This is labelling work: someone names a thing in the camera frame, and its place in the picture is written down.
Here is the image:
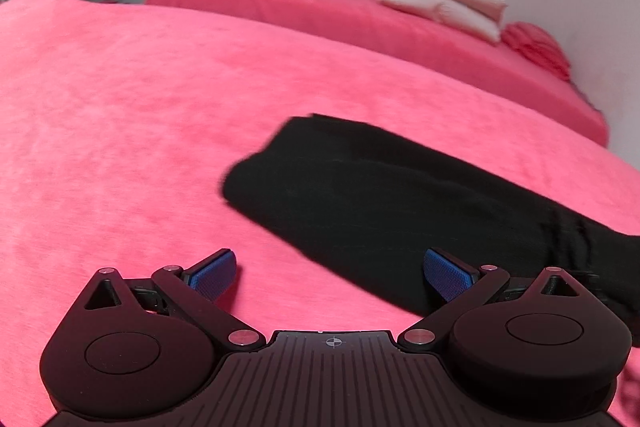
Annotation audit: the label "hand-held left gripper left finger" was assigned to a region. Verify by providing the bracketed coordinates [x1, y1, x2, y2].
[81, 248, 266, 352]

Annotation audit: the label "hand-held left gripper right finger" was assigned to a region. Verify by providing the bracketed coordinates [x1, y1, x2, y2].
[398, 248, 597, 352]

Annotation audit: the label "black pants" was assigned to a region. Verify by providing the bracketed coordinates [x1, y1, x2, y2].
[220, 113, 640, 349]

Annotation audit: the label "pink fleece blanket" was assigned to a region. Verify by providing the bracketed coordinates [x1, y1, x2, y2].
[0, 0, 640, 427]

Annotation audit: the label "red folded cloth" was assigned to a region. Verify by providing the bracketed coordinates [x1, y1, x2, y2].
[501, 22, 572, 82]

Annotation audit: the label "red covered bed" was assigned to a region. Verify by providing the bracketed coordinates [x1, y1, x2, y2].
[145, 0, 611, 148]

